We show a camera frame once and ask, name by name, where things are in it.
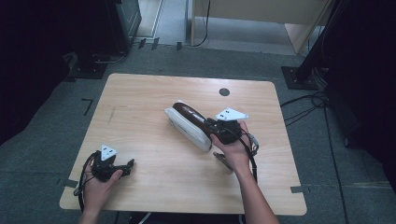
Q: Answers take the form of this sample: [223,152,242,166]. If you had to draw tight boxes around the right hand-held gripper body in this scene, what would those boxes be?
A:
[214,106,250,146]

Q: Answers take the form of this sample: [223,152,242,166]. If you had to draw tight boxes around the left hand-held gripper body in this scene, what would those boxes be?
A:
[92,144,126,183]

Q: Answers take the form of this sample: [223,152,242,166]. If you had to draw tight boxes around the white pencil case brown inside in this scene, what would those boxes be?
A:
[163,100,219,153]

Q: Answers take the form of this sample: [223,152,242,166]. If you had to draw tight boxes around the person's right hand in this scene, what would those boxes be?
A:
[210,120,252,173]

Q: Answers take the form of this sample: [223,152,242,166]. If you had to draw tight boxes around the person's left hand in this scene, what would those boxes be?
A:
[82,164,124,215]

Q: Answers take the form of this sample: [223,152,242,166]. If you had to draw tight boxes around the dark metal clip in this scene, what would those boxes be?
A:
[212,151,233,172]

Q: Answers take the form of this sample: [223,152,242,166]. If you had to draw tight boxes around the person's dark clothing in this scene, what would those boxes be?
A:
[128,212,247,224]

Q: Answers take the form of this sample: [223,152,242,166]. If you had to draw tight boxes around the light wooden desk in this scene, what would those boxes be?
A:
[190,0,332,56]

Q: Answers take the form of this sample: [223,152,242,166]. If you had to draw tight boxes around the dark curtain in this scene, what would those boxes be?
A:
[321,0,396,195]
[0,0,108,147]

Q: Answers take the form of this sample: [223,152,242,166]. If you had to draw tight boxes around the black cabinet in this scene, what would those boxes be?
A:
[104,0,143,54]

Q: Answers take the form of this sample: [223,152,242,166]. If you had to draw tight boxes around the left hand-held gripper black cable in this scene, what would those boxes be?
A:
[73,151,98,215]

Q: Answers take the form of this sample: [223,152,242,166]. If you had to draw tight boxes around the hand-held gripper black cable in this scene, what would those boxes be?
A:
[73,151,98,215]
[230,126,261,184]

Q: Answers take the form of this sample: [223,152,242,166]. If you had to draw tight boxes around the right hand-held gripper black cable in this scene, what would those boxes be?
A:
[230,126,261,184]

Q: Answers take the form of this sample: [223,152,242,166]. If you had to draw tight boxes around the black floor cables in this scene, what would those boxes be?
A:
[279,91,331,127]

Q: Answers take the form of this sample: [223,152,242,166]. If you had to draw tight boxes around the black stand with base plate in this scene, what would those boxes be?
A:
[281,0,345,91]

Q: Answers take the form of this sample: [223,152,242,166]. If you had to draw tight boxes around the black hanging cable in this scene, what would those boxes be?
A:
[191,0,211,48]

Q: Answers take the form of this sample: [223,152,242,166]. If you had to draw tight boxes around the black stand base plate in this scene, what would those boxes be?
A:
[68,53,108,80]

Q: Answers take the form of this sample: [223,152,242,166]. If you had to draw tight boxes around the grey floor cable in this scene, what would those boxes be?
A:
[92,49,129,65]

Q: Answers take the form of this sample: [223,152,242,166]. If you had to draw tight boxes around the long black floor cable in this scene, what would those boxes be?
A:
[322,105,350,224]

